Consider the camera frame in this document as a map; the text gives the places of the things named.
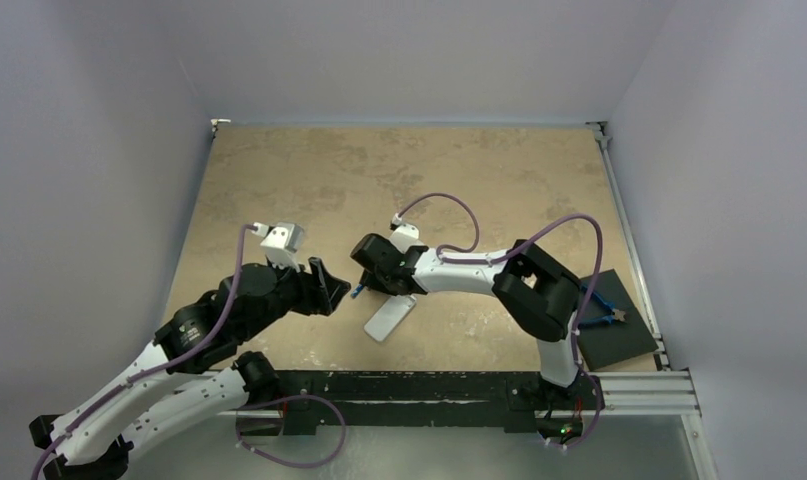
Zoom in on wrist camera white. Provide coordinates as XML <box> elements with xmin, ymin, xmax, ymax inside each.
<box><xmin>389</xmin><ymin>213</ymin><xmax>423</xmax><ymax>253</ymax></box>
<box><xmin>253</xmin><ymin>222</ymin><xmax>305</xmax><ymax>269</ymax></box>

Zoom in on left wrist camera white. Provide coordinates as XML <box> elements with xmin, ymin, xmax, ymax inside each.
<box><xmin>253</xmin><ymin>222</ymin><xmax>305</xmax><ymax>269</ymax></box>

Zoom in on blue handled pliers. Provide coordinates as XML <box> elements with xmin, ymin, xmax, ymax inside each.
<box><xmin>579</xmin><ymin>286</ymin><xmax>626</xmax><ymax>329</ymax></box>

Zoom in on aluminium table rail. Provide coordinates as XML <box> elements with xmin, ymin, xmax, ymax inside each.
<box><xmin>587</xmin><ymin>121</ymin><xmax>702</xmax><ymax>419</ymax></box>

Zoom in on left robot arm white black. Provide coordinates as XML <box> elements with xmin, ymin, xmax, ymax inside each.
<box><xmin>29</xmin><ymin>257</ymin><xmax>350</xmax><ymax>479</ymax></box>

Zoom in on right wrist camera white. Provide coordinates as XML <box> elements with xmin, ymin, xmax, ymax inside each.
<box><xmin>389</xmin><ymin>213</ymin><xmax>423</xmax><ymax>253</ymax></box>

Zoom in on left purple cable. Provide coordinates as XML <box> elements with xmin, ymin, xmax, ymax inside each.
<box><xmin>30</xmin><ymin>223</ymin><xmax>265</xmax><ymax>480</ymax></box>

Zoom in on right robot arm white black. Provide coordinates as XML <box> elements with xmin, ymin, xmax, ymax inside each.
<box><xmin>350</xmin><ymin>233</ymin><xmax>581</xmax><ymax>407</ymax></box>

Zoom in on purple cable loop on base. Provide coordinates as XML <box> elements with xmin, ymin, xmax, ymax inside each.
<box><xmin>234</xmin><ymin>394</ymin><xmax>348</xmax><ymax>470</ymax></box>

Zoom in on white remote control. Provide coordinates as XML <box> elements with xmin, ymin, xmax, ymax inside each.
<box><xmin>364</xmin><ymin>295</ymin><xmax>417</xmax><ymax>343</ymax></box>

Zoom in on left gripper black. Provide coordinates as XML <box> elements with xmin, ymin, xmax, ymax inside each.
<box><xmin>239</xmin><ymin>252</ymin><xmax>350</xmax><ymax>341</ymax></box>

